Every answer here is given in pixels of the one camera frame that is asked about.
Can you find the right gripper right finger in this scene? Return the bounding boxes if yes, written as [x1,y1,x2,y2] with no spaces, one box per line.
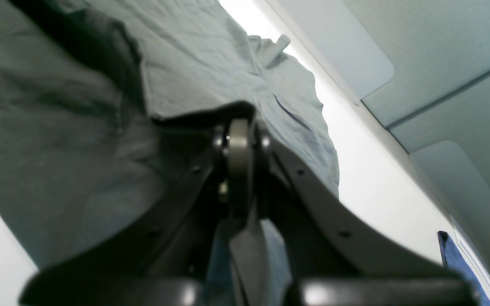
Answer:
[254,122,477,306]

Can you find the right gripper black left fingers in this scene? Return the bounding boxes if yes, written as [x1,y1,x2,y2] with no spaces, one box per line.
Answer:
[19,110,254,306]

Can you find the grey T-shirt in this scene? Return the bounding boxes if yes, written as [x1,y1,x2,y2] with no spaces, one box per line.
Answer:
[0,0,340,306]

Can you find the blue cloth at edge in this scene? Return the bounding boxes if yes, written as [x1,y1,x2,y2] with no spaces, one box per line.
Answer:
[437,231,490,306]

